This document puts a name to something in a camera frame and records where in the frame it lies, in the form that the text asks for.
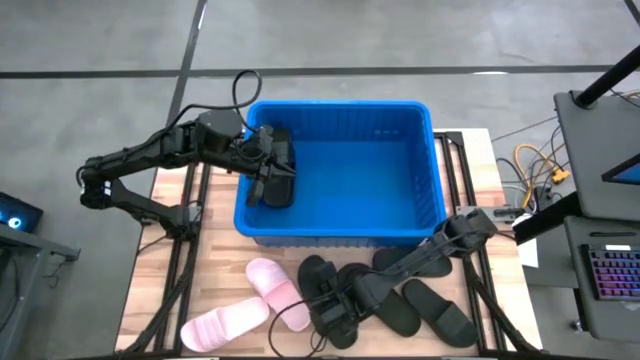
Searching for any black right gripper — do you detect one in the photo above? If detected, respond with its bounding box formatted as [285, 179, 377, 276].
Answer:
[310, 279, 364, 336]

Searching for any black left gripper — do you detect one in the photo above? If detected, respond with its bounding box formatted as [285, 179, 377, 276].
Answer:
[239, 125, 297, 179]

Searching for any pink rubber slide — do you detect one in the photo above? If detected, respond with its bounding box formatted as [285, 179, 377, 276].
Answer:
[244, 257, 312, 333]
[179, 296, 271, 354]

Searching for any blue plastic bin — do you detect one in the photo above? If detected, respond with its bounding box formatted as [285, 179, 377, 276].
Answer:
[233, 101, 448, 250]

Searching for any white paper sheet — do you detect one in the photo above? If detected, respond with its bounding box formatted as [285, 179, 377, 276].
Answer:
[517, 214, 539, 269]

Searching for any black desk base bar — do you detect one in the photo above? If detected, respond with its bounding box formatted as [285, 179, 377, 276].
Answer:
[512, 192, 584, 245]

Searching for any grey equipment stand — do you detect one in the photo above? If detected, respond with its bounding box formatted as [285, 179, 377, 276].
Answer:
[0, 219, 81, 360]

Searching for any black computer with blue light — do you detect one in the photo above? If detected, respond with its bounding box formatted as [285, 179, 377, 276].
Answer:
[0, 192, 44, 234]

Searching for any backlit black keyboard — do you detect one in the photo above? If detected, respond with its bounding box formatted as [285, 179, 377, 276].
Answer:
[579, 243, 640, 301]

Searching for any dark grey desk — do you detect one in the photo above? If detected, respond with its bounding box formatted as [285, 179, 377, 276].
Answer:
[553, 89, 640, 221]

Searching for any black computer monitor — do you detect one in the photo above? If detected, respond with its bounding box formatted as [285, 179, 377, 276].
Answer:
[601, 153, 640, 186]

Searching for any black monitor pole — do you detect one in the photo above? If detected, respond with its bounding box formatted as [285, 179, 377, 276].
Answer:
[574, 44, 640, 109]

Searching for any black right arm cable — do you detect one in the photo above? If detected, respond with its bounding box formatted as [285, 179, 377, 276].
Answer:
[268, 297, 326, 359]

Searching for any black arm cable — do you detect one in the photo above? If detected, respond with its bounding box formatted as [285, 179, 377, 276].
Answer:
[268, 297, 326, 359]
[167, 69, 264, 134]

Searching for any black aluminium frame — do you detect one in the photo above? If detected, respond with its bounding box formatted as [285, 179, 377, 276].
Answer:
[434, 130, 544, 357]
[117, 162, 214, 357]

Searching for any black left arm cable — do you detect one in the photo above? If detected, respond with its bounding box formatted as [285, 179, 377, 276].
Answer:
[167, 69, 264, 134]

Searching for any black floor cable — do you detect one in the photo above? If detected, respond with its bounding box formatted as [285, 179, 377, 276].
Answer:
[492, 117, 559, 144]

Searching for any yellow floor cable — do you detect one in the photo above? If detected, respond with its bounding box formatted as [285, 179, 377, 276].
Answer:
[514, 143, 571, 207]

